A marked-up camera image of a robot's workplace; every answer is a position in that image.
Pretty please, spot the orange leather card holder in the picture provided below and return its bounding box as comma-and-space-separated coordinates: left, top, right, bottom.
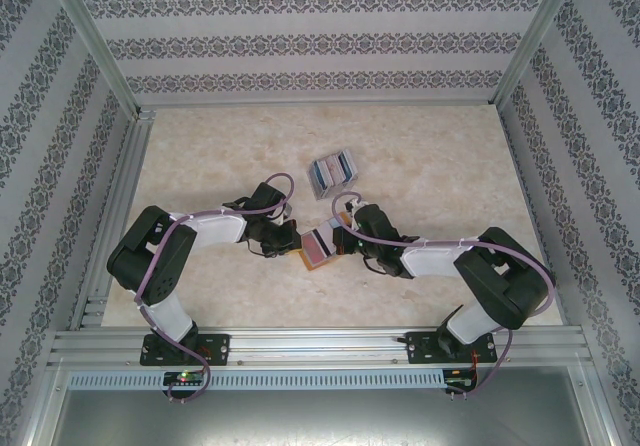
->
298, 209, 352, 271

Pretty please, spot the white card with pink flowers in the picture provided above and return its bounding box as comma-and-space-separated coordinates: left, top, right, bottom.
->
323, 154, 347, 186

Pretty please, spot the grey metal sheet tray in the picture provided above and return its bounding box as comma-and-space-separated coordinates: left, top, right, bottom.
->
49, 388, 601, 446

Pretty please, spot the aluminium frame post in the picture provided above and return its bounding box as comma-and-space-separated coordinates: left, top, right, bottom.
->
492, 0, 586, 108
47, 0, 144, 117
579, 360, 626, 446
19, 360, 69, 446

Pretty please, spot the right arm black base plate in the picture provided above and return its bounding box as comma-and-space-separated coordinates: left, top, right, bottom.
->
405, 330, 501, 366

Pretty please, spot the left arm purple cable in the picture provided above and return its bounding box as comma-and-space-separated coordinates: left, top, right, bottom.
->
135, 172, 297, 405

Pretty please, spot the slotted grey cable duct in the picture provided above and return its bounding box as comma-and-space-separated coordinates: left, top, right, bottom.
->
67, 369, 447, 391

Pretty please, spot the red card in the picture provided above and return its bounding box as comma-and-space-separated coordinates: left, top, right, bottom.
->
301, 229, 335, 263

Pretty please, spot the long aluminium mounting rail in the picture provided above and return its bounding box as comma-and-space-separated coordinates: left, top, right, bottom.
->
47, 328, 594, 370

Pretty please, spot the blue card with line print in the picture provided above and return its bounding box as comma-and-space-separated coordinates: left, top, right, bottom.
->
309, 161, 332, 192

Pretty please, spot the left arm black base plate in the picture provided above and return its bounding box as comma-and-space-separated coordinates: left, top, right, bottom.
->
139, 333, 232, 367

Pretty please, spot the clear acrylic card box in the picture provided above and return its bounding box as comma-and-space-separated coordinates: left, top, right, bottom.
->
306, 147, 360, 201

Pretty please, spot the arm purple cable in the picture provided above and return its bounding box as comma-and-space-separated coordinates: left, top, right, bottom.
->
135, 172, 297, 405
330, 191, 556, 398

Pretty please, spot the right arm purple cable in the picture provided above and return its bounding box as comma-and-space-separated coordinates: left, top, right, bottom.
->
330, 191, 556, 398

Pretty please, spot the aluminium side rail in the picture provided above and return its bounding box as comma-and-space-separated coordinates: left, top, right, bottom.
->
68, 108, 156, 330

